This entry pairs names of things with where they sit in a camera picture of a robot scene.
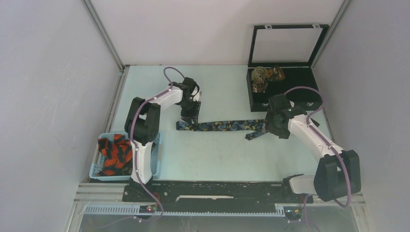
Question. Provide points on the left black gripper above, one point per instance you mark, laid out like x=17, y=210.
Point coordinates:
x=192, y=115

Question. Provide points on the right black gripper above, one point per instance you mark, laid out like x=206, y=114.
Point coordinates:
x=283, y=134

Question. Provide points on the blue floral necktie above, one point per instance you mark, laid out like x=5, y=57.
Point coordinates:
x=258, y=126

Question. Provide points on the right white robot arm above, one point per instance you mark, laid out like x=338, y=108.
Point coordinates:
x=338, y=171

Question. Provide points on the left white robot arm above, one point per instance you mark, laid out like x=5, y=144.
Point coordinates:
x=143, y=121

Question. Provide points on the orange brown rolled tie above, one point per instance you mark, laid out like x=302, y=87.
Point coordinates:
x=275, y=74

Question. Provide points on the green rolled tie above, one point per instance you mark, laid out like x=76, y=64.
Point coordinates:
x=258, y=73

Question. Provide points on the black display box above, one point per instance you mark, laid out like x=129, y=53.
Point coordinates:
x=293, y=47

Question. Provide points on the orange black striped tie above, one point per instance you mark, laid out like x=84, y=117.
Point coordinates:
x=116, y=150

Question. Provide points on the light blue plastic basket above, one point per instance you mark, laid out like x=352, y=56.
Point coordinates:
x=97, y=166

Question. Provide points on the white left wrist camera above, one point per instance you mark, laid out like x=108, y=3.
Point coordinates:
x=196, y=96

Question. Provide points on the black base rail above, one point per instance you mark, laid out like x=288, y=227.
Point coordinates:
x=211, y=196

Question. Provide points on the aluminium frame post left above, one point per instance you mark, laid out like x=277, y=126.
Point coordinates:
x=95, y=18

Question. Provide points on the aluminium frame post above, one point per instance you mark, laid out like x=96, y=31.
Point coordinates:
x=95, y=18
x=339, y=16

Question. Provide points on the grey cable duct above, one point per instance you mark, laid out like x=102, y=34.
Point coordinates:
x=134, y=210

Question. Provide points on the aluminium frame post right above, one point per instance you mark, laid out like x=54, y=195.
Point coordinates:
x=339, y=16

